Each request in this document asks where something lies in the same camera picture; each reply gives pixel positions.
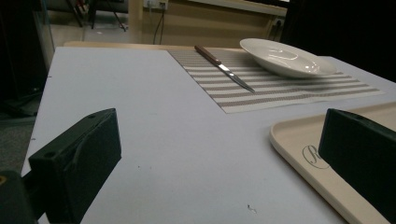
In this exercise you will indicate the black stand legs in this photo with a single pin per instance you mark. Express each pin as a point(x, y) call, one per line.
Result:
point(99, 14)

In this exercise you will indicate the striped placemat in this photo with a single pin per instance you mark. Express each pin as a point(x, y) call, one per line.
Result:
point(280, 88)

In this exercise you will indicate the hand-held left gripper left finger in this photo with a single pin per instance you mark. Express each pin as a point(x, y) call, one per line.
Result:
point(77, 161)

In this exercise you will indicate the white ceramic plate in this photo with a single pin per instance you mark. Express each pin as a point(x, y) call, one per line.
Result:
point(285, 59)

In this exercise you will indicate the white wall socket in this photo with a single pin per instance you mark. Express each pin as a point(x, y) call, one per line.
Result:
point(155, 3)

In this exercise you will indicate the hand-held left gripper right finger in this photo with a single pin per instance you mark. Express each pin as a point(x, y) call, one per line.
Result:
point(361, 155)

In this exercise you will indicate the beige plastic tray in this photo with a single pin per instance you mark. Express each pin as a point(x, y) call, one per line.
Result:
point(311, 137)

